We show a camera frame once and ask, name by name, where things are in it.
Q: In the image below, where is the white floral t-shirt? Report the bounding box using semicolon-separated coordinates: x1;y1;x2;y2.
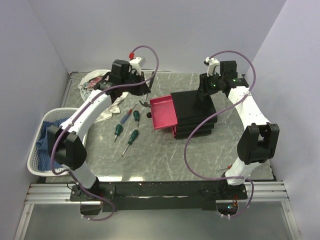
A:
77;69;129;123

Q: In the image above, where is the small red screwdriver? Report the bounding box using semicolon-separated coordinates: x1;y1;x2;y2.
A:
216;165;233;171

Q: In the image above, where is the blue red screwdriver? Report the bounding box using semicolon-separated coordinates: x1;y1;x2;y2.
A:
120;104;137;125

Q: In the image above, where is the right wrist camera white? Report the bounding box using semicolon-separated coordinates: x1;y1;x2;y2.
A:
204;57;220;77

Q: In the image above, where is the aluminium rail frame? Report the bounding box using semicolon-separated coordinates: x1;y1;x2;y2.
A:
24;181;290;205

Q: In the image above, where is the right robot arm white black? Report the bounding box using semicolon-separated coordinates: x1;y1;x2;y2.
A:
198;57;280;200

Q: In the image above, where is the green long screwdriver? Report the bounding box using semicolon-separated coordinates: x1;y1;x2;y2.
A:
121;129;139;157

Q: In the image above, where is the green stubby screwdriver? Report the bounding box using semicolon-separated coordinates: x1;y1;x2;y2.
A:
114;124;123;142

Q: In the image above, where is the black handled hammer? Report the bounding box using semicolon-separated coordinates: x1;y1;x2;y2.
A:
139;93;152;108

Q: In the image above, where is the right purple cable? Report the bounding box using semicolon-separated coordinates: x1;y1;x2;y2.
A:
184;50;257;218

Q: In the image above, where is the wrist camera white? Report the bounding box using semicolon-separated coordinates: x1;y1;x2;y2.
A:
204;57;220;77
129;52;146;70

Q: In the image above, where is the blue checked shirt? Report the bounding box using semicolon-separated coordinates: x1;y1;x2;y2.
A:
35;118;67;172

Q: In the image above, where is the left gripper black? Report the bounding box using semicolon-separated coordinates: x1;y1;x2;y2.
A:
121;71;151;97

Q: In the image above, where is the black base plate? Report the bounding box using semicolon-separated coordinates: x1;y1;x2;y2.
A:
69;181;248;213

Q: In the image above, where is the white laundry basket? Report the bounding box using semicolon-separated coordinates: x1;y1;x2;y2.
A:
27;107;90;177

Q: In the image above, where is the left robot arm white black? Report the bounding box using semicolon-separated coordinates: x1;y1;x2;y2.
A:
47;57;151;201

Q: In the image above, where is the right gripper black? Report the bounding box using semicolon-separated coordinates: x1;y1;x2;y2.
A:
197;71;224;97

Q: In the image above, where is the black drawer cabinet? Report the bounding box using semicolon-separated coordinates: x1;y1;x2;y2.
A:
171;90;216;140

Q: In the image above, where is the green screwdriver upper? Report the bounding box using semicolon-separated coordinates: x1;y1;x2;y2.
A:
133;110;140;127

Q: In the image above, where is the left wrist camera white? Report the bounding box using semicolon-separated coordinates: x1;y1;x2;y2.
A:
129;52;146;70

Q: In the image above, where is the pink top drawer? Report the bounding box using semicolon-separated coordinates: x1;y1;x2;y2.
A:
150;95;178;130

